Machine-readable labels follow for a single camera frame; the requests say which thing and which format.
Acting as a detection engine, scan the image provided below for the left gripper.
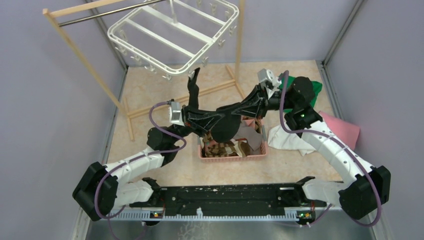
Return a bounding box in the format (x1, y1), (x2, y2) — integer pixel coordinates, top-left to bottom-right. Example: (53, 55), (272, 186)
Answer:
(169, 104), (225, 145)

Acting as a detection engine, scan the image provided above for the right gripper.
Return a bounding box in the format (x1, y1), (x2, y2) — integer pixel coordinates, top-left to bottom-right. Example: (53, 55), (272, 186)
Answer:
(230, 83), (296, 121)

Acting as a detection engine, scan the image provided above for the black sock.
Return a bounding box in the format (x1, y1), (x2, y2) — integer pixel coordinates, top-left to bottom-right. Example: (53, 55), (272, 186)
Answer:
(187, 67), (201, 110)
(210, 103), (242, 143)

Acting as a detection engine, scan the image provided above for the white clip hanger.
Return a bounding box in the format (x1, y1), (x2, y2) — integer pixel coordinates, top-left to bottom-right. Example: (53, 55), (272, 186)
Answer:
(107, 0), (240, 80)

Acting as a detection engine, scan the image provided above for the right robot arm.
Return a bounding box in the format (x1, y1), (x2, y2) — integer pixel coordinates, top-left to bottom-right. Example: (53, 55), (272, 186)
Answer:
(229, 73), (391, 225)

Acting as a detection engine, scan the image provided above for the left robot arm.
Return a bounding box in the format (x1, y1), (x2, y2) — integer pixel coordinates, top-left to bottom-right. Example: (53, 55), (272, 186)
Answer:
(72, 101), (231, 221)

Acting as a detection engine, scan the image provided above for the brown striped sock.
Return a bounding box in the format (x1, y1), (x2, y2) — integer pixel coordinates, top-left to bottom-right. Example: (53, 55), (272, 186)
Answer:
(204, 140), (252, 158)

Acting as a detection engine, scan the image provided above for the grey cloth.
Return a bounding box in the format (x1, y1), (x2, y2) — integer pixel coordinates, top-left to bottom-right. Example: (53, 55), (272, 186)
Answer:
(234, 119), (263, 155)

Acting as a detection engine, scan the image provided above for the pink plastic basket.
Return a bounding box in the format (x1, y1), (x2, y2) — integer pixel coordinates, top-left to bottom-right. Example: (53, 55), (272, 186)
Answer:
(197, 117), (268, 163)

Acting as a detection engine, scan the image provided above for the white cloth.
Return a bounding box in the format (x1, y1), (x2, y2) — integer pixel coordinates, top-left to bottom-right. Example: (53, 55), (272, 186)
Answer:
(267, 125), (316, 156)

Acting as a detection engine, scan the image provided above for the green cloth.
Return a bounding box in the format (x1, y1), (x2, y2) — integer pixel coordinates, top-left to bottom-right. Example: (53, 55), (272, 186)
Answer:
(278, 75), (323, 113)

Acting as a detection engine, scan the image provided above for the pink cloth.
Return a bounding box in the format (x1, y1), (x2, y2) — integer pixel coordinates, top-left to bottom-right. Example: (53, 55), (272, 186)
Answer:
(319, 111), (360, 150)

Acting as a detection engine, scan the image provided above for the metal rack rod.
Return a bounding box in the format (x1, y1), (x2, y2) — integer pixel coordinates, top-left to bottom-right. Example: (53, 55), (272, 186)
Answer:
(58, 0), (166, 27)

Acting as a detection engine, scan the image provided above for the wooden drying rack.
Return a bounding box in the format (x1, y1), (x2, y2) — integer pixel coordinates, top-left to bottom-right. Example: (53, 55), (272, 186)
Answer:
(42, 0), (249, 142)

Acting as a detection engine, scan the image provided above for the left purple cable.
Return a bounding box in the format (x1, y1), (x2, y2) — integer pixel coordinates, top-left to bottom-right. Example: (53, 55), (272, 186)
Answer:
(94, 100), (188, 240)

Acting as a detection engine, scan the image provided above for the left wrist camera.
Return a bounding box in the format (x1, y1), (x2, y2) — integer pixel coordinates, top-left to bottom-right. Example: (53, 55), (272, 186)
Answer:
(168, 101), (184, 126)

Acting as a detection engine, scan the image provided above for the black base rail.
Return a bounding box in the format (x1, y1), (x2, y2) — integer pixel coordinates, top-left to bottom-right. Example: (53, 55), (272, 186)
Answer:
(129, 180), (328, 219)

